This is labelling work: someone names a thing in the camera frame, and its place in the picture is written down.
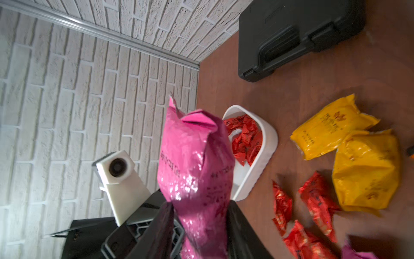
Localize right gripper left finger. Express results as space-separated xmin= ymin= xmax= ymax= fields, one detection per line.
xmin=126 ymin=202 xmax=174 ymax=259

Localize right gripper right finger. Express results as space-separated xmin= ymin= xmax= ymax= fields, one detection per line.
xmin=226 ymin=200 xmax=273 ymax=259

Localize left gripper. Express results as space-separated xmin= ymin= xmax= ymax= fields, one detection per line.
xmin=50 ymin=191 xmax=166 ymax=259

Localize red tea bag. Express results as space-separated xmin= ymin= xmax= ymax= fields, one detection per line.
xmin=298 ymin=171 xmax=341 ymax=243
xmin=272 ymin=181 xmax=293 ymax=236
xmin=283 ymin=220 xmax=338 ymax=259

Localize white storage box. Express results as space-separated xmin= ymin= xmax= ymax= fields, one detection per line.
xmin=221 ymin=104 xmax=279 ymax=202

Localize pink tea bag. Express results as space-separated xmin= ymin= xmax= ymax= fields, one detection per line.
xmin=157 ymin=98 xmax=235 ymax=259
xmin=341 ymin=241 xmax=378 ymax=259

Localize orange tea bag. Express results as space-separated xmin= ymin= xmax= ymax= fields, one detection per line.
xmin=290 ymin=94 xmax=380 ymax=160

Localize yellow tea bag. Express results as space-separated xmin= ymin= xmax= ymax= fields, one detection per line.
xmin=332 ymin=129 xmax=402 ymax=215

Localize red tea bags in box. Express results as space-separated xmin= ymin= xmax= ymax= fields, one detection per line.
xmin=223 ymin=114 xmax=263 ymax=166

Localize black plastic tool case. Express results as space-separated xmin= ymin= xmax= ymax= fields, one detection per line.
xmin=238 ymin=0 xmax=366 ymax=82

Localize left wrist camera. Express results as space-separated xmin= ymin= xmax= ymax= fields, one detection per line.
xmin=92 ymin=151 xmax=152 ymax=226

